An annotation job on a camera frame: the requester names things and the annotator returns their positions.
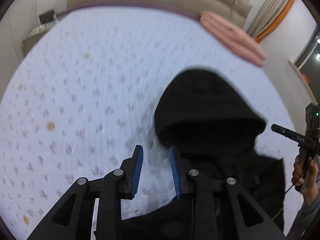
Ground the floral quilted bed cover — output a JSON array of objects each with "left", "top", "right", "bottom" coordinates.
[{"left": 1, "top": 7, "right": 294, "bottom": 239}]

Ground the dark window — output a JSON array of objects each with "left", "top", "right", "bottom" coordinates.
[{"left": 289, "top": 25, "right": 319, "bottom": 104}]

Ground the black hooded jacket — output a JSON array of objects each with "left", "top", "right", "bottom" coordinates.
[{"left": 121, "top": 69, "right": 285, "bottom": 239}]

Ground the grey bedside table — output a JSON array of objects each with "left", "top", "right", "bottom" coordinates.
[{"left": 22, "top": 21, "right": 56, "bottom": 56}]

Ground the person's right hand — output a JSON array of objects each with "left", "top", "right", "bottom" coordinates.
[{"left": 291, "top": 153, "right": 320, "bottom": 207}]

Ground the brown patterned bag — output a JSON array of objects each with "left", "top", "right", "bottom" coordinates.
[{"left": 39, "top": 9, "right": 55, "bottom": 24}]

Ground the folded pink blanket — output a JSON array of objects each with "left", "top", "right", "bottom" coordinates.
[{"left": 200, "top": 11, "right": 266, "bottom": 67}]

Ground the beige and orange curtain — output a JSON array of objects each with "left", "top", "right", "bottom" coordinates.
[{"left": 247, "top": 0, "right": 295, "bottom": 43}]

